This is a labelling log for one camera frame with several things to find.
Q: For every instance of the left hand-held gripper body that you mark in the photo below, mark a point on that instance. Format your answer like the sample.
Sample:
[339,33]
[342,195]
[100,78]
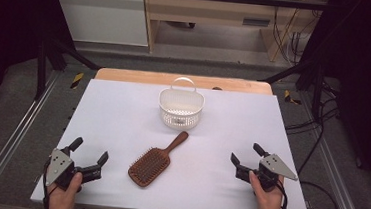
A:
[59,168]

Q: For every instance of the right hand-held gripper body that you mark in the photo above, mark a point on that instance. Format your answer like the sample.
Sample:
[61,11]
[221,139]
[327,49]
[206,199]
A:
[274,166]

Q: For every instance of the brown wooden hairbrush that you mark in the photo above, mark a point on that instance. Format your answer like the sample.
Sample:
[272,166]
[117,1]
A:
[150,165]

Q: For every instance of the white plastic basket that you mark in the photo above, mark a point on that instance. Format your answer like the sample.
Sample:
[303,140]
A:
[181,105]

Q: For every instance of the person's left hand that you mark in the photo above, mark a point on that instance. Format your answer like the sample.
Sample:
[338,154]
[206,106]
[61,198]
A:
[64,200]

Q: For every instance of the person's right hand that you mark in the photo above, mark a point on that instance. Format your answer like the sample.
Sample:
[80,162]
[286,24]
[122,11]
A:
[269,203]

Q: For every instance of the white table mat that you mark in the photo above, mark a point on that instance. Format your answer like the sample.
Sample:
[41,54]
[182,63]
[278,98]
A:
[200,186]

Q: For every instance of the yellow black floor tape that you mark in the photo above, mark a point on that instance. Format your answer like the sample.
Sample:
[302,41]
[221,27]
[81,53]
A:
[290,97]
[77,80]

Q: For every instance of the black metal stand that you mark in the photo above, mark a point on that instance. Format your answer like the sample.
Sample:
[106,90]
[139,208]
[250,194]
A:
[316,91]
[42,69]

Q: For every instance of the white cabinet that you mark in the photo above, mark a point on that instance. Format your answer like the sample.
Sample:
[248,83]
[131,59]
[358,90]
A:
[103,14]

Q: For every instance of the black curtain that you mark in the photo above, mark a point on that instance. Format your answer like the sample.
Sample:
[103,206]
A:
[367,65]
[9,20]

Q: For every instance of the light wooden desk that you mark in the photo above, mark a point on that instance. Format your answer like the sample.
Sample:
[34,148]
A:
[211,11]

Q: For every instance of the aluminium floor rail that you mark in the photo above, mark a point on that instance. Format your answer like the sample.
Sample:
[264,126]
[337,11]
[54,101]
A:
[10,137]
[338,176]

